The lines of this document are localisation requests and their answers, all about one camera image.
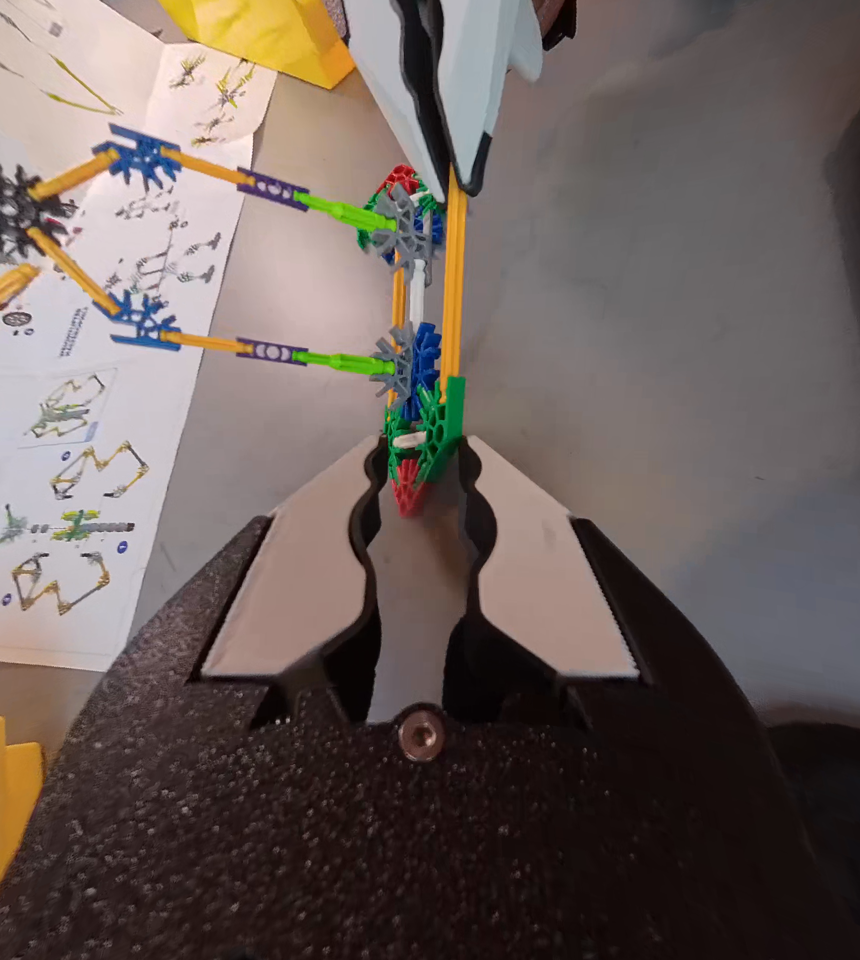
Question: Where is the dark cloth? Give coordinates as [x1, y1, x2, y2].
[766, 722, 860, 960]

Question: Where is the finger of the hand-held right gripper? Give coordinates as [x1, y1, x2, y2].
[436, 0, 545, 198]
[343, 0, 453, 205]

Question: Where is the white instruction sheet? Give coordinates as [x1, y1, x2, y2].
[0, 0, 278, 672]

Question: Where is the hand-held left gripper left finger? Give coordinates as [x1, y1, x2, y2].
[201, 435, 389, 681]

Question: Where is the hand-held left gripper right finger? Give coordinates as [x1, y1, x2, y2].
[456, 435, 641, 681]

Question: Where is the blue snowflake connector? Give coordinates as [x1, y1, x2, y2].
[409, 201, 447, 252]

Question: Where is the multicolour rod connector toy figure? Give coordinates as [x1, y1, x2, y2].
[0, 123, 440, 411]

